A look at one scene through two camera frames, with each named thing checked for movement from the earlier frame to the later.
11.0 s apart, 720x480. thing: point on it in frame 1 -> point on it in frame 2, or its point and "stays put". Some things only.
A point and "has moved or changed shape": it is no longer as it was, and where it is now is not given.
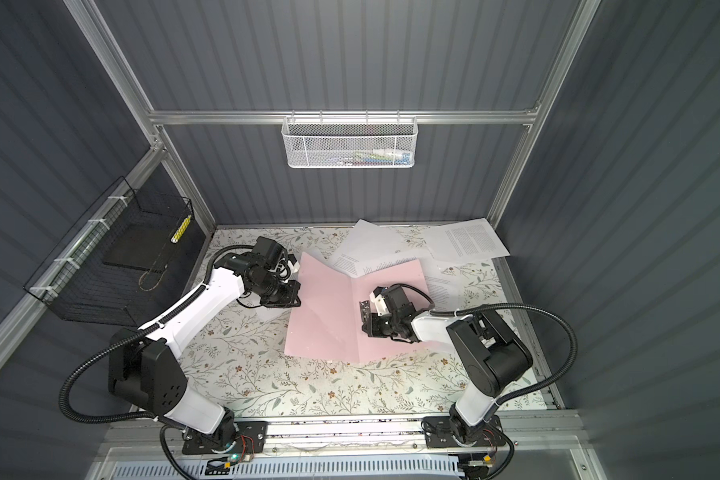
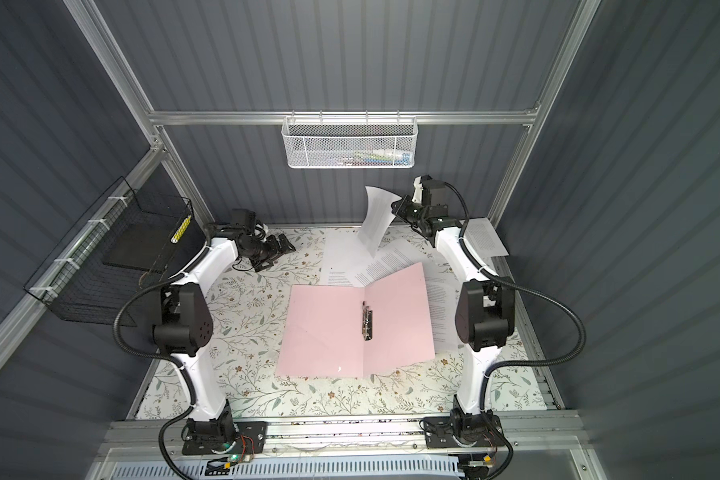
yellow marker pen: (181, 229) stays put
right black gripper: (374, 330) -> (405, 204)
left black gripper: (292, 299) -> (274, 255)
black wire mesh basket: (129, 260) stays put
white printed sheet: (364, 247) -> (377, 218)
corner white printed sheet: (466, 241) stays put
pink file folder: (324, 317) has moved or changed shape
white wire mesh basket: (345, 142) stays put
